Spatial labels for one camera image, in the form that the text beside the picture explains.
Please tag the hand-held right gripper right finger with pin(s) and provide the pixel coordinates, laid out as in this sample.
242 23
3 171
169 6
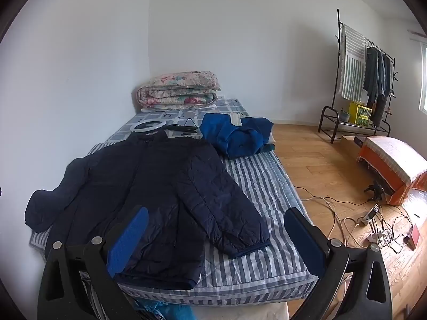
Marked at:
305 243

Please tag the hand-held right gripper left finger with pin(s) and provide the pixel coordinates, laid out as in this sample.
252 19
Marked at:
128 236

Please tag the navy puffer jacket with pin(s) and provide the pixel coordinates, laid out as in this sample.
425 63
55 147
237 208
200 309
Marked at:
140 186

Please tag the black clothes hanger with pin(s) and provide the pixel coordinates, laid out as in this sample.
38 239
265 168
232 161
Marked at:
180 127

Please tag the black metal clothes rack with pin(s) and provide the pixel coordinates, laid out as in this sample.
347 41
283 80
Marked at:
328 116

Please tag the hanging dark clothes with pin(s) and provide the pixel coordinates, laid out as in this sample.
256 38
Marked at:
375 76

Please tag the white power strip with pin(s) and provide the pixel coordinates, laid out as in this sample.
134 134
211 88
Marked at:
367 216

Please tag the white plug adapter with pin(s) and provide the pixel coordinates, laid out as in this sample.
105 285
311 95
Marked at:
377 237

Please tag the striped bed sheet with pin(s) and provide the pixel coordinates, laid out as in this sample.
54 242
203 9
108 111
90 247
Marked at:
260 186

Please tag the blue plastic bag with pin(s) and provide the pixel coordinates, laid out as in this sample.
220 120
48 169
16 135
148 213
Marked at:
166 310

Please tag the black clamp device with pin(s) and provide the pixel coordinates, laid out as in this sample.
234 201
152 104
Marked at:
378 190

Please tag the cardboard box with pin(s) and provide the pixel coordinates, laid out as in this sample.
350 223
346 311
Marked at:
349 146

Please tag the red box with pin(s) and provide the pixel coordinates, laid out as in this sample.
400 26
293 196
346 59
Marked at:
416 237

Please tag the orange cloth-covered furniture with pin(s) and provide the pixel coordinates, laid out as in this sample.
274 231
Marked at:
390 160

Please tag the blue jacket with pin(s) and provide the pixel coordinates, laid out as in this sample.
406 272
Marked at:
230 136

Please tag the yellow box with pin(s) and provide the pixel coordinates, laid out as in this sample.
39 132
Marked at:
360 113

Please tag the folded floral quilt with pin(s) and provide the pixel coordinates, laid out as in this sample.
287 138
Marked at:
180 90

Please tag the blue patterned bed cover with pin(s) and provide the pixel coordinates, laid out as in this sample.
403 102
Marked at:
220 106

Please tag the striped towel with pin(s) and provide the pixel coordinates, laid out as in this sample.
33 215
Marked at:
352 63

